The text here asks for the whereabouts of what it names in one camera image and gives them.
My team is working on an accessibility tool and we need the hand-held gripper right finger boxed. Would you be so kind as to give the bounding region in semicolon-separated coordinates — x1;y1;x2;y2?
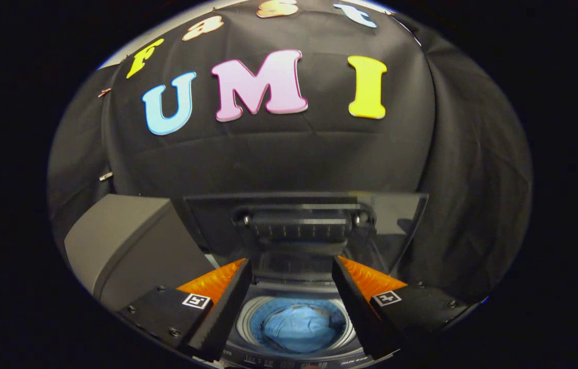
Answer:
331;255;470;361

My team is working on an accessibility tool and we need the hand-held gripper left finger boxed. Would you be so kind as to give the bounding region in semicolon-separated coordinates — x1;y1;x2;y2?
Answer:
117;258;253;363

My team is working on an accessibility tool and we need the light blue polo shirt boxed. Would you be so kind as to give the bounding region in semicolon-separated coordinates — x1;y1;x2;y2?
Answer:
250;299;347;354

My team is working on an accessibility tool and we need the grey cabinet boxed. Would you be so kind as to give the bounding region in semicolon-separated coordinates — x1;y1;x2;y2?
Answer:
65;194;216;312

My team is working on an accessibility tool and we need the black backdrop cloth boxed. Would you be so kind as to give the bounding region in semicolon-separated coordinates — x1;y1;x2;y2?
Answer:
47;0;533;303

